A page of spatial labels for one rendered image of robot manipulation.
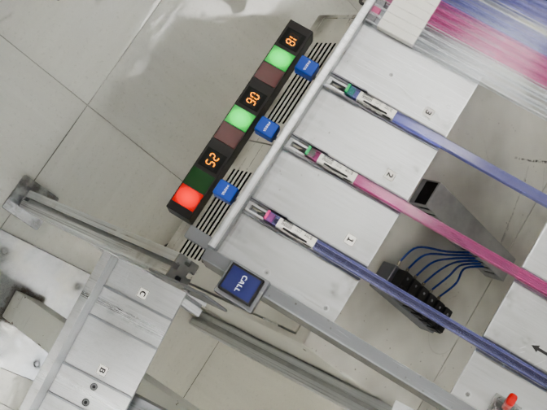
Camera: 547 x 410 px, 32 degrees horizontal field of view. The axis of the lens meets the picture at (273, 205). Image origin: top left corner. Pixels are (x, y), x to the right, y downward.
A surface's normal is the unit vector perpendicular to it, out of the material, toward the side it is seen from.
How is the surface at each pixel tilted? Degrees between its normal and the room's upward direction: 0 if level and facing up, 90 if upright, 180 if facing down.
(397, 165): 43
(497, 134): 0
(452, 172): 0
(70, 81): 0
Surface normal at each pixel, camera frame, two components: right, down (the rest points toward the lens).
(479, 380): -0.04, -0.25
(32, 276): 0.56, 0.16
